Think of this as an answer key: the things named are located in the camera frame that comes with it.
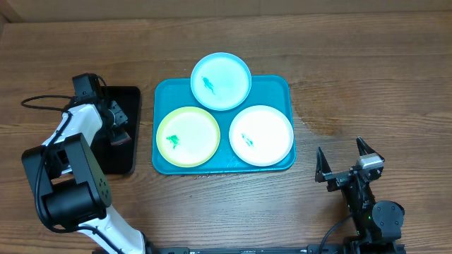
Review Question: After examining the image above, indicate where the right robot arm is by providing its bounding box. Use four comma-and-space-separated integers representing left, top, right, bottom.
314, 137, 406, 253

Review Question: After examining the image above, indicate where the orange sponge with dark scourer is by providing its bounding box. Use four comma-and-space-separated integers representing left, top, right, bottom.
110, 132, 131, 146

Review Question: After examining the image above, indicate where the white plate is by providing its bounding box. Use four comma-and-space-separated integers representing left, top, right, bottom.
229, 105, 294, 167

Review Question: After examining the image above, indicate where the black plastic tray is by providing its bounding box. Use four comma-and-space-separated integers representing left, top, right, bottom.
89, 85, 142, 174

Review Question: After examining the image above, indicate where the light blue plate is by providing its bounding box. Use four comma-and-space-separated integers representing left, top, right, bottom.
190, 52, 251, 111

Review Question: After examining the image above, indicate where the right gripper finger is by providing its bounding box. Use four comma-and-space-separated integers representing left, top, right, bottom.
315, 147, 332, 183
356, 136, 375, 156

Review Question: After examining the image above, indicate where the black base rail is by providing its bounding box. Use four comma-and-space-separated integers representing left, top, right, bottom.
144, 244, 407, 254

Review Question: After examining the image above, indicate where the teal plastic tray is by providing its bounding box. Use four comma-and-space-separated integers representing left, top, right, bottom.
152, 75, 297, 175

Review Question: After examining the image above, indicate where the yellow-green plate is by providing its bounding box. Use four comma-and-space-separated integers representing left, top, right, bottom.
155, 107, 220, 168

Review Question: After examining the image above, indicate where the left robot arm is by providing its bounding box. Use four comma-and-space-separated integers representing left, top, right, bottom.
22, 98, 152, 253

